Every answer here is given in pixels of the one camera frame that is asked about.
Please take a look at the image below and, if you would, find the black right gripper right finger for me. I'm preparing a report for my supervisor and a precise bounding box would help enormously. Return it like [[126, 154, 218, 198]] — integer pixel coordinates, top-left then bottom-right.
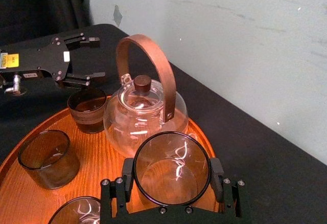
[[209, 157, 246, 218]]

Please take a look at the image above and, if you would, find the glass lid with dark knob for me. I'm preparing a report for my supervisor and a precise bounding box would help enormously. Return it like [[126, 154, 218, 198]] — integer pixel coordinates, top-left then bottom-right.
[[119, 74, 165, 110]]

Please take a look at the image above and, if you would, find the glass teapot with wooden handle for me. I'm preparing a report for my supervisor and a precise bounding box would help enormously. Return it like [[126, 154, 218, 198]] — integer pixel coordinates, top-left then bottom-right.
[[103, 34, 190, 159]]

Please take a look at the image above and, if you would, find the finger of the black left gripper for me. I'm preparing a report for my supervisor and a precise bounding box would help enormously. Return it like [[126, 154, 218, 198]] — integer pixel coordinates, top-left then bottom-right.
[[57, 71, 106, 89], [63, 32, 101, 51]]

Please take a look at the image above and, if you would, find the dark cable with silver plug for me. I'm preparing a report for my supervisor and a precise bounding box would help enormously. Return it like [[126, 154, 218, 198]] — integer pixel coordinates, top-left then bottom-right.
[[4, 74, 24, 95]]

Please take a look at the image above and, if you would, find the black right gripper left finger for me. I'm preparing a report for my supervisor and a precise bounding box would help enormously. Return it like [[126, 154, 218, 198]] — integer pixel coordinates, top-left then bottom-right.
[[100, 158, 135, 220]]

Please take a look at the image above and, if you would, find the black table cloth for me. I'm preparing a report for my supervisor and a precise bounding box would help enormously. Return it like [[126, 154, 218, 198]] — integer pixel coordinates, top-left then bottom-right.
[[0, 24, 327, 224]]

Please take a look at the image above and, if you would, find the round orange wooden tray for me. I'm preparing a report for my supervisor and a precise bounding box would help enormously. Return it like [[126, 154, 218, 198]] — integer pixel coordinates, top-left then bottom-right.
[[0, 95, 221, 224]]

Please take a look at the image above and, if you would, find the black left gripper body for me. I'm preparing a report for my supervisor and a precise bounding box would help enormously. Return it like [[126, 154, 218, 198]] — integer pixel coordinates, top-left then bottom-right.
[[0, 35, 72, 82]]

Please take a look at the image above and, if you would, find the black curtain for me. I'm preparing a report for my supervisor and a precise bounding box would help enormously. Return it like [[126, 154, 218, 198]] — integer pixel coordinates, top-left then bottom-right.
[[0, 0, 92, 47]]

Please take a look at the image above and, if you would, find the smoky glass with brown band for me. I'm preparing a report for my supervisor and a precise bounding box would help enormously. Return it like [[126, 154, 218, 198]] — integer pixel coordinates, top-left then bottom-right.
[[67, 88, 108, 135]]

